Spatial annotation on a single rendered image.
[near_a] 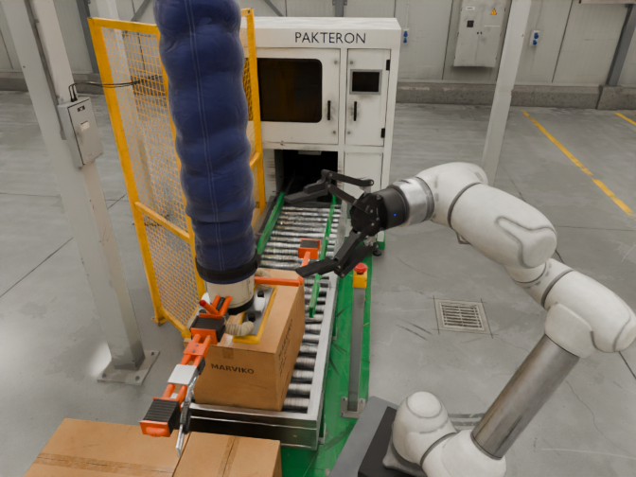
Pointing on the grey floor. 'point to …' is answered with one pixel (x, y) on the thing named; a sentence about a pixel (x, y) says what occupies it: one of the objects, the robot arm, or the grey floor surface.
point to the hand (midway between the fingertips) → (298, 236)
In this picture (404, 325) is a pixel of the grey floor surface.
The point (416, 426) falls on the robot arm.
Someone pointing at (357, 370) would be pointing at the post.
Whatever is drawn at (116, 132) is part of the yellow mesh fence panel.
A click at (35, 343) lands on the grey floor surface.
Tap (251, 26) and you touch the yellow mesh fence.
